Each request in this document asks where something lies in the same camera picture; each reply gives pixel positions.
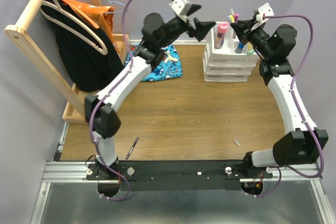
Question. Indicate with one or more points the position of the grey cap white marker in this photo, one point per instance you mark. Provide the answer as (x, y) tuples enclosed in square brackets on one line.
[(229, 19)]

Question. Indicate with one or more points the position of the pink lid pen tube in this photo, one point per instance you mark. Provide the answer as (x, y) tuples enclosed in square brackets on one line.
[(222, 29)]

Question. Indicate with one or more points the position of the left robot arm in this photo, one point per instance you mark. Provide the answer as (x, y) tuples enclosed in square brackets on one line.
[(101, 108)]

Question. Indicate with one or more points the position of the aluminium rail frame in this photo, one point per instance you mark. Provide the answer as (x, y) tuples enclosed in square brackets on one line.
[(181, 147)]

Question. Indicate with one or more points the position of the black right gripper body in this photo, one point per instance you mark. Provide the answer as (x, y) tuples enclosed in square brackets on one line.
[(258, 38)]

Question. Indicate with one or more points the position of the black hanging garment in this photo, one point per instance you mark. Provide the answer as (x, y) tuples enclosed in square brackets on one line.
[(88, 68)]

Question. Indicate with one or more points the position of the white drawer organizer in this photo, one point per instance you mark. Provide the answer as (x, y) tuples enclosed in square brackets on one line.
[(224, 64)]

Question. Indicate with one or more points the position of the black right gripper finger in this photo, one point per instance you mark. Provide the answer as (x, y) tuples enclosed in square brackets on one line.
[(241, 30), (249, 22)]

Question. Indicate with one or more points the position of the dark purple pen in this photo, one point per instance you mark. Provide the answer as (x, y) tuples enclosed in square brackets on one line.
[(132, 148)]

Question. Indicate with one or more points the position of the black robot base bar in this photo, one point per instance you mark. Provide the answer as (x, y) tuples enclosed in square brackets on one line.
[(227, 174)]

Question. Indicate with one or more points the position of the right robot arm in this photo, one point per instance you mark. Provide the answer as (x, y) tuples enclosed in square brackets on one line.
[(300, 149)]

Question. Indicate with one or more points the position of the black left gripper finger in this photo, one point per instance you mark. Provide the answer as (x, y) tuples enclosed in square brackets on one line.
[(202, 28), (193, 8)]

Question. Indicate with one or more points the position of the red clear-cap pen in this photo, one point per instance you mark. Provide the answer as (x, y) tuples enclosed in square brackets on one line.
[(232, 12)]

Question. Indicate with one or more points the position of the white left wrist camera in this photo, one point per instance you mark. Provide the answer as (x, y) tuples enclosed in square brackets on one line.
[(180, 8)]

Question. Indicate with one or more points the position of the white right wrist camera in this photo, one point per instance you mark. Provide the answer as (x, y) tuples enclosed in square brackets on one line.
[(261, 15)]

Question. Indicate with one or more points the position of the orange garment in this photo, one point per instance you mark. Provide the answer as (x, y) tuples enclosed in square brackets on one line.
[(96, 16)]

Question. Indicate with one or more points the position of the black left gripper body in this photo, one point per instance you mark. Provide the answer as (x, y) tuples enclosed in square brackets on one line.
[(175, 28)]

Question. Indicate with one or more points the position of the blue shark print cloth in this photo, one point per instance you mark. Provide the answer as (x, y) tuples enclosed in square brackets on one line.
[(170, 66)]

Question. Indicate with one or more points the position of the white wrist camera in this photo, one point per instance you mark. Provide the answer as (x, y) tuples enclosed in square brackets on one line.
[(180, 8), (261, 15)]

